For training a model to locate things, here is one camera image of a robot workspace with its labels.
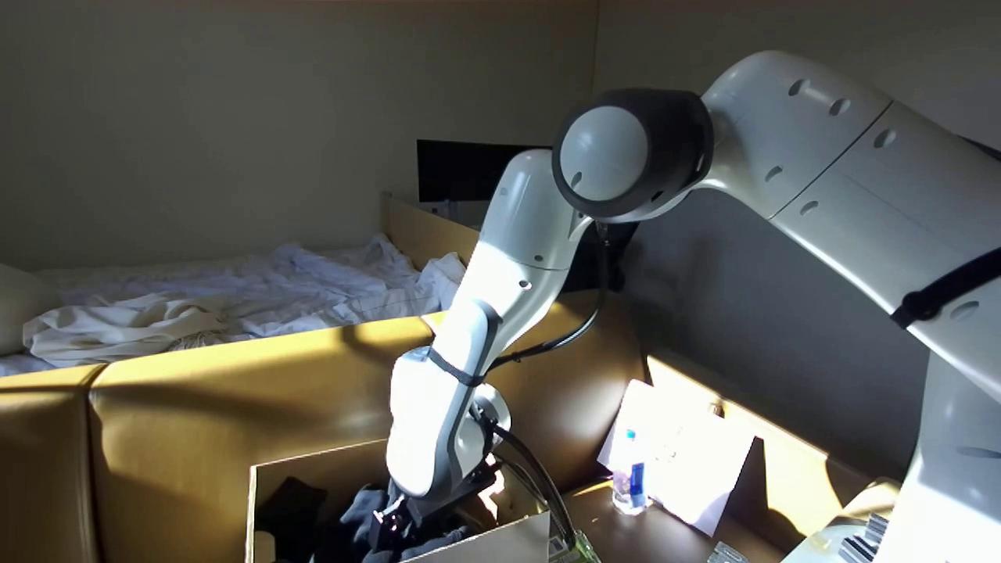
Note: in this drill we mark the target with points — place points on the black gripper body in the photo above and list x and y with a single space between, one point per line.
440 506

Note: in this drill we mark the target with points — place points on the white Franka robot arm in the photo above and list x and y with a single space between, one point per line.
814 177

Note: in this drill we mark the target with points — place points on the tan leather couch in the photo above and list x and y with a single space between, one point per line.
206 417

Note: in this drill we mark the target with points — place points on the open cardboard box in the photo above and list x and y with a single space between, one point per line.
688 448
500 544

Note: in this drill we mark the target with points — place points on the small green packet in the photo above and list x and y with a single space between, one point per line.
579 548

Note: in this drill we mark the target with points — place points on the small blue label bottle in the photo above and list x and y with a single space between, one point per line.
630 479

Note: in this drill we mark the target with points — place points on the right open cardboard box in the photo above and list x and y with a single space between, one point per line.
688 448

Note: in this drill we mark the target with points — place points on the rumpled white bed sheets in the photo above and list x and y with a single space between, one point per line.
259 299

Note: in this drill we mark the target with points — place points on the black computer monitor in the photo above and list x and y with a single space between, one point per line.
457 172

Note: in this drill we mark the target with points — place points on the white barcode labelled item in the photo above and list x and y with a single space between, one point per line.
850 538

